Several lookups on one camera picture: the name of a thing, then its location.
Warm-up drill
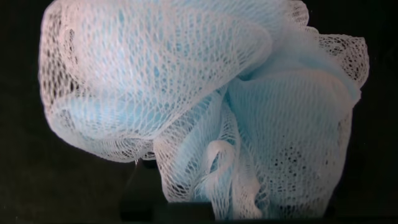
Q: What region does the light blue bath pouf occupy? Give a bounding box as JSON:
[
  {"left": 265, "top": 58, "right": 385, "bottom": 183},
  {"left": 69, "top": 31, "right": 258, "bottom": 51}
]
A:
[{"left": 37, "top": 0, "right": 371, "bottom": 222}]

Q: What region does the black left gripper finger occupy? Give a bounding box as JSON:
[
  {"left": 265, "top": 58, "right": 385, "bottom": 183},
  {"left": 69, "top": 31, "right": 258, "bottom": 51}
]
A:
[{"left": 119, "top": 158, "right": 169, "bottom": 222}]

